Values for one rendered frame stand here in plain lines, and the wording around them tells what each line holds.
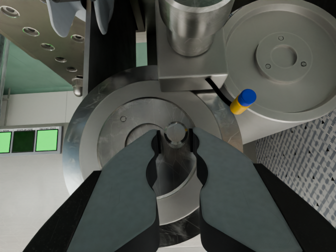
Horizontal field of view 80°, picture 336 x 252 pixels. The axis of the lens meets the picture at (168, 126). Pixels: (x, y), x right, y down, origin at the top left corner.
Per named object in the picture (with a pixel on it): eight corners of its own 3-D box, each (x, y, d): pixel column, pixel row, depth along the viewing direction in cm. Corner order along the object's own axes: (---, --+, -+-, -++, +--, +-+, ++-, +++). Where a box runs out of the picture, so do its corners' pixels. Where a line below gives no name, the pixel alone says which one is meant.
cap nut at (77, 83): (83, 77, 52) (82, 93, 51) (89, 83, 55) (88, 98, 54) (69, 78, 52) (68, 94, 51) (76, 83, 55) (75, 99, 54)
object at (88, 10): (93, -58, 22) (87, 103, 18) (136, 56, 45) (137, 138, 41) (89, -58, 22) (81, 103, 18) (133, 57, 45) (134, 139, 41)
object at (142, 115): (88, 108, 15) (186, 86, 15) (98, 115, 17) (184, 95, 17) (104, 212, 14) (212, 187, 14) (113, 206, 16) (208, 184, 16)
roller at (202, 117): (216, 75, 17) (232, 223, 15) (192, 130, 42) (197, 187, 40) (81, 84, 17) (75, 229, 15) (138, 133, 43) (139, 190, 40)
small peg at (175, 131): (161, 123, 12) (184, 118, 12) (164, 131, 15) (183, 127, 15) (166, 146, 12) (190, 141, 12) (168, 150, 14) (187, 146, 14)
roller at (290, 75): (340, -9, 19) (373, 118, 16) (246, 92, 43) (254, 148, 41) (209, 1, 19) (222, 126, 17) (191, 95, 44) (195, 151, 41)
